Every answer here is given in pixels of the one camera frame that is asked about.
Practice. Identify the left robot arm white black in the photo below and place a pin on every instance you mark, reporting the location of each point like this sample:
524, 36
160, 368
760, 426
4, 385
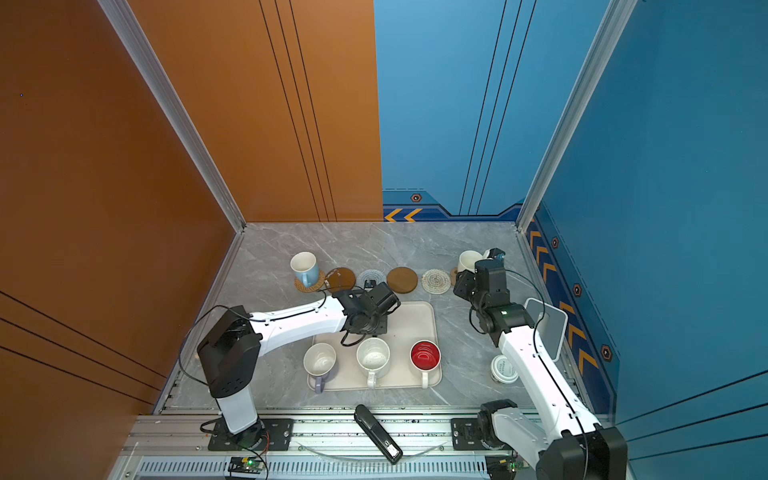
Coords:
229, 352

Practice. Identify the right circuit board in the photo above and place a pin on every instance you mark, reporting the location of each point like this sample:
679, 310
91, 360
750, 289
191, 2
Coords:
503, 467

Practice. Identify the left green circuit board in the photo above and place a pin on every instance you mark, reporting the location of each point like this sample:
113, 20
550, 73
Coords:
247, 467

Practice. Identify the rattan woven coaster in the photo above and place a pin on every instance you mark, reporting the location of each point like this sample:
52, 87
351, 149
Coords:
317, 286

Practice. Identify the white multicolour woven coaster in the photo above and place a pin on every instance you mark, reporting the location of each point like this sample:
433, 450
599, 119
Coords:
436, 282

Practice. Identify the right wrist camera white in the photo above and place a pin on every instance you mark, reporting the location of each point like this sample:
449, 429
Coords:
494, 254

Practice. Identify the light blue mug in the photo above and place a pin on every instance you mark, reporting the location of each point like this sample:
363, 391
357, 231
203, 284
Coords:
305, 267

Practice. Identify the white tissue box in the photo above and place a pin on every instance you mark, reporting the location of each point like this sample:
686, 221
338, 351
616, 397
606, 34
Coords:
552, 325

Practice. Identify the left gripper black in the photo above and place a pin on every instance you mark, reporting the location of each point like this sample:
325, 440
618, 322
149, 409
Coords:
383, 327

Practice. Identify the beige serving tray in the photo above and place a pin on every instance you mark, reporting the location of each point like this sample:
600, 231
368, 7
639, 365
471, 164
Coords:
413, 321

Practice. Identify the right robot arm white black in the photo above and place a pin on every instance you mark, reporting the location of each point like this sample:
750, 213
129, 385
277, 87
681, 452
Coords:
569, 442

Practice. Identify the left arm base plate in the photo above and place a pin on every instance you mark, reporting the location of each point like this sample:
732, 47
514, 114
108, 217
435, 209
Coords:
266, 435

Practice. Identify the white mug purple handle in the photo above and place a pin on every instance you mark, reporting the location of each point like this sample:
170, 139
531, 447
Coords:
320, 364

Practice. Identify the round wooden coaster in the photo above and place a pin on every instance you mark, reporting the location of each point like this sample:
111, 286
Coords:
402, 280

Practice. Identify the glossy dark brown coaster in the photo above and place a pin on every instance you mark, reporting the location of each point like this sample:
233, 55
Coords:
340, 279

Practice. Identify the blue grey woven coaster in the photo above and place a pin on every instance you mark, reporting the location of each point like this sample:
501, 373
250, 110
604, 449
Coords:
370, 278

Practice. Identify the black stapler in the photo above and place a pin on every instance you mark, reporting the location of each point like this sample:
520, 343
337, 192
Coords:
377, 434

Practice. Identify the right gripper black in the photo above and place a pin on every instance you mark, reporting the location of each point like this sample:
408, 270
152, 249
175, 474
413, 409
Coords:
463, 282

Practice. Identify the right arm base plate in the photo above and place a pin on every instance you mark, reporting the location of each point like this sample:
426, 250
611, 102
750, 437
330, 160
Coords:
466, 435

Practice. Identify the red inside white mug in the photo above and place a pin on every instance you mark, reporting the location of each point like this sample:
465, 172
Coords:
425, 357

